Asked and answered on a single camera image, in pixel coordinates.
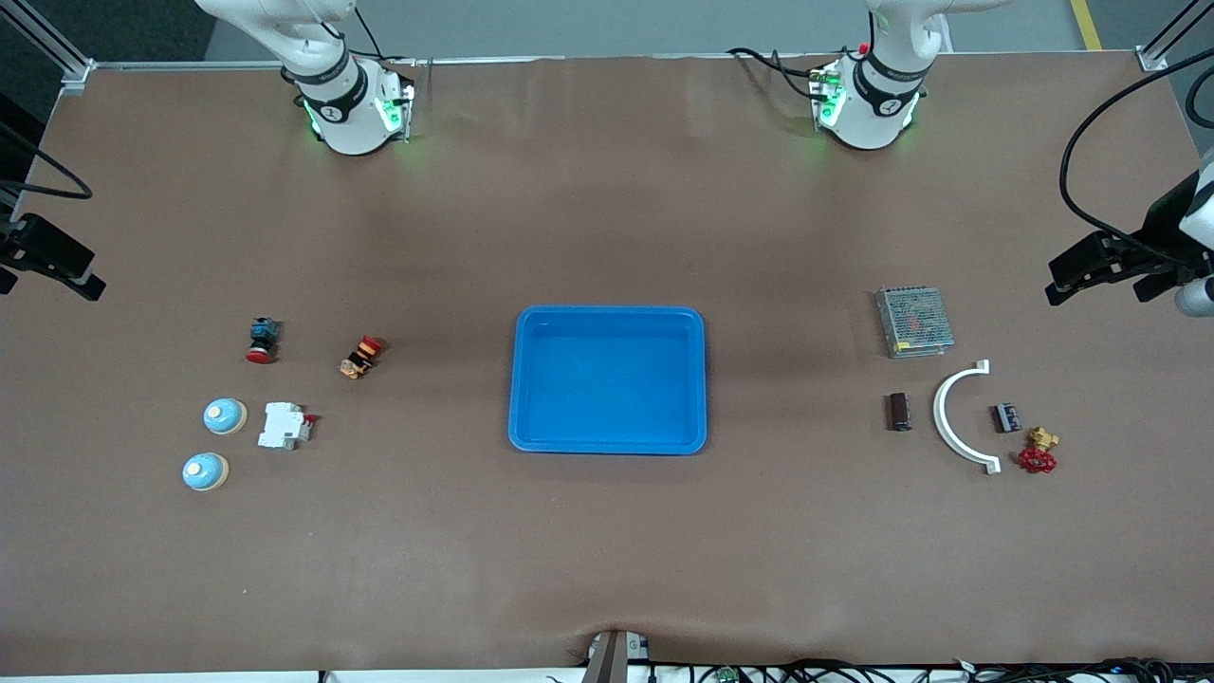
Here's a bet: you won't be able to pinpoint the white curved plastic bracket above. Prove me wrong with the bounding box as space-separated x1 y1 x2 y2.
932 359 1002 475

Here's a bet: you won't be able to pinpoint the metal mesh power supply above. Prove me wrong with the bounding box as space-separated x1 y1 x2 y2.
874 286 956 360

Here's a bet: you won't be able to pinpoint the brass valve red handwheel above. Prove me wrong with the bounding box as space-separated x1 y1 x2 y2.
1018 427 1060 475

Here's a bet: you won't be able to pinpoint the red orange pushbutton switch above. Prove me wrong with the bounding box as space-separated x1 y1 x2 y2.
339 335 386 380

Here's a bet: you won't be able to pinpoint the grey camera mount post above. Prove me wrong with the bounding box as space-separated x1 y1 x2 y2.
580 628 653 683

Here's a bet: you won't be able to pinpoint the black left base cables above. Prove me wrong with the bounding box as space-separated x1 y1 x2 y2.
727 46 828 102

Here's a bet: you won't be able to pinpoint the red button blue body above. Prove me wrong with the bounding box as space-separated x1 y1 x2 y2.
245 318 282 365

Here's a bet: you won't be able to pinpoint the blue plastic tray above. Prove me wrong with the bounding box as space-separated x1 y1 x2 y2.
508 305 708 456

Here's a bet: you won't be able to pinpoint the white circuit breaker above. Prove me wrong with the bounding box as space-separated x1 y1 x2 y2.
257 401 319 452

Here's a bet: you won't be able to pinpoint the black right base cable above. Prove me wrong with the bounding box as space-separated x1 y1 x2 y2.
351 5 420 67

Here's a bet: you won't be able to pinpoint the blue service bell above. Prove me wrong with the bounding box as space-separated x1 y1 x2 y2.
182 452 230 492
203 397 248 436

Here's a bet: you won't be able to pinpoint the aluminium frame corner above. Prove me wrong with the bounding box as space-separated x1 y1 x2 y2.
0 0 98 92
1136 0 1214 73

